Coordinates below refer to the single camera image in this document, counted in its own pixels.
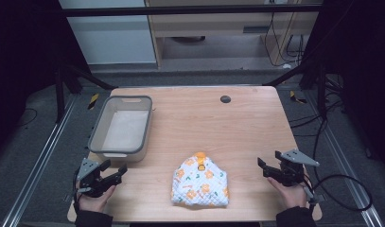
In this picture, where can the black metal stand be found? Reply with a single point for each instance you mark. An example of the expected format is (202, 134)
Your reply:
(321, 91)
(59, 94)

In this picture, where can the white plastic bin grey rim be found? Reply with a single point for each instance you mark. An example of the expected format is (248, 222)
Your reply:
(125, 129)

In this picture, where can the person's right hand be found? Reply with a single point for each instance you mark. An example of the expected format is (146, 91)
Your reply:
(291, 195)

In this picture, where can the light wooden desk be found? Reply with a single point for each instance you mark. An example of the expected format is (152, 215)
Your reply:
(212, 26)

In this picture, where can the aluminium floor rail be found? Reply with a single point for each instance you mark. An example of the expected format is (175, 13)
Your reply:
(38, 157)
(347, 164)

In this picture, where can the yellow black striped tape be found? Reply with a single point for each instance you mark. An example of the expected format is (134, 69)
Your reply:
(93, 101)
(296, 97)

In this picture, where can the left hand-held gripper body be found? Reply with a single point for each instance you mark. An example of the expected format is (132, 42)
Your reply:
(88, 171)

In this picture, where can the round grey table grommet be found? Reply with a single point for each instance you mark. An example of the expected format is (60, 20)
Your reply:
(225, 99)

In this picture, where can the black horizontal bar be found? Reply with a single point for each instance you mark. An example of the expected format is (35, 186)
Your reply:
(190, 10)

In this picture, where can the person's left hand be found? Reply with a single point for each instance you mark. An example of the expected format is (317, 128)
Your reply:
(94, 203)

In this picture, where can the white cabinet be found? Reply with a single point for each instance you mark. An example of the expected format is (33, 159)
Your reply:
(111, 38)

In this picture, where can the white quilted floral cloth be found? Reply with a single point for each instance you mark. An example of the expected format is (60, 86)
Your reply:
(199, 183)

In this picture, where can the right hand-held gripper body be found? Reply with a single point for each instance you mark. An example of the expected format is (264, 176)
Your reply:
(292, 171)

